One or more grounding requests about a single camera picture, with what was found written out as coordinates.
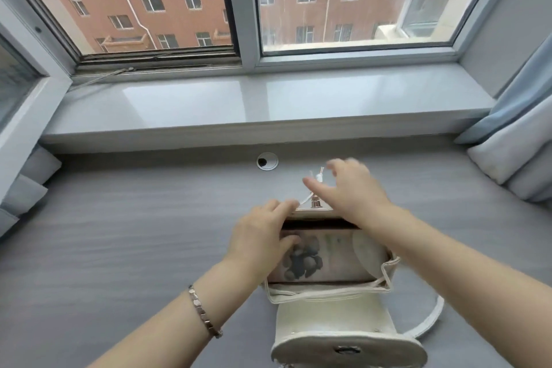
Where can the person's right hand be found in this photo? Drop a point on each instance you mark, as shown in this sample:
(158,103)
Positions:
(358,195)

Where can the person's left hand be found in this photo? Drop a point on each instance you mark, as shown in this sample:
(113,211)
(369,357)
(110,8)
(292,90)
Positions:
(252,238)

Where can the person's right thumb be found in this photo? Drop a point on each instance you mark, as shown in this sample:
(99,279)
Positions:
(317,190)

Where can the person's left thumb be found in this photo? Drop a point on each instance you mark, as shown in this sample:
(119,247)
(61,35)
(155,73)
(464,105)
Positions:
(290,245)

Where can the cream white handbag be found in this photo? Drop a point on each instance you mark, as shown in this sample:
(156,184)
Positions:
(340,324)

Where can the person's left forearm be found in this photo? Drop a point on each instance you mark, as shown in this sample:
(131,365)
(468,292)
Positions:
(172,320)

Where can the person's right forearm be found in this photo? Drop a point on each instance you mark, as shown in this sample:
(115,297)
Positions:
(457,268)

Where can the grey window sill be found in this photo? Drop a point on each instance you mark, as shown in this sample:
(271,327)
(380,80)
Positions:
(267,100)

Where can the outdoor air conditioner unit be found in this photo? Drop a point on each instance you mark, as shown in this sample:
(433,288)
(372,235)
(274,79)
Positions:
(390,31)

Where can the white sheer curtain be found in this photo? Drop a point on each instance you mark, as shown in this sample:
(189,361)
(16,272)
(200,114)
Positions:
(26,191)
(513,160)

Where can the blue curtain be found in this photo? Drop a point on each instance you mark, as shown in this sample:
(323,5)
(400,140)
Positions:
(517,91)

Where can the open white window sash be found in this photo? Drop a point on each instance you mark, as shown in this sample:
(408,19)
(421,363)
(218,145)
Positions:
(21,91)

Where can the white window frame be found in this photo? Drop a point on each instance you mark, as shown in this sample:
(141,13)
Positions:
(246,5)

